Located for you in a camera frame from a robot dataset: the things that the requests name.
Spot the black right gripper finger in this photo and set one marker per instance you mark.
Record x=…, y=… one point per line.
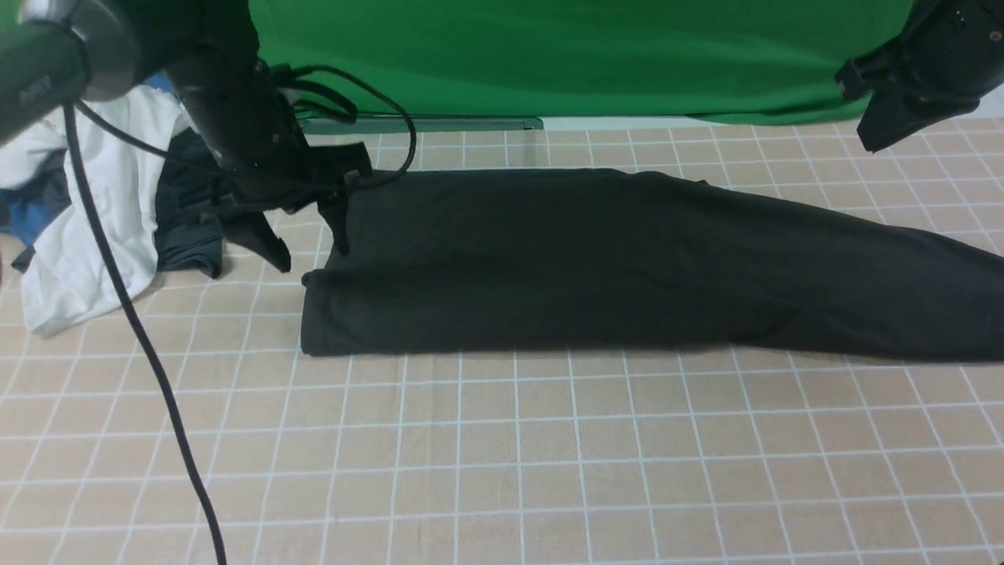
x=895, y=113

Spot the dark teal shirt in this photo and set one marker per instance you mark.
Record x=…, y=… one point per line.
x=187, y=245

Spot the white shirt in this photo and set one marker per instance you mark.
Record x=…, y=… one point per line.
x=66, y=282

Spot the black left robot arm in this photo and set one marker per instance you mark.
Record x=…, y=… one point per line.
x=65, y=51

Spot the beige grid mat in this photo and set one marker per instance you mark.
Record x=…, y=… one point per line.
x=740, y=457

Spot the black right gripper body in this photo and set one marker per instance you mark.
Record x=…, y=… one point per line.
x=948, y=51

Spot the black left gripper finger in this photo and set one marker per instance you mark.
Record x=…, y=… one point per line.
x=251, y=230
x=333, y=207

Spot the gray long-sleeved shirt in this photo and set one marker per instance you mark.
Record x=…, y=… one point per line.
x=498, y=261

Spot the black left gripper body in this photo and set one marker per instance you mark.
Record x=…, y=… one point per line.
x=249, y=119

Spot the blue shirt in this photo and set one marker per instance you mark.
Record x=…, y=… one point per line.
x=39, y=199

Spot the green backdrop cloth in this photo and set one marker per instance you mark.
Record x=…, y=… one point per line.
x=763, y=63

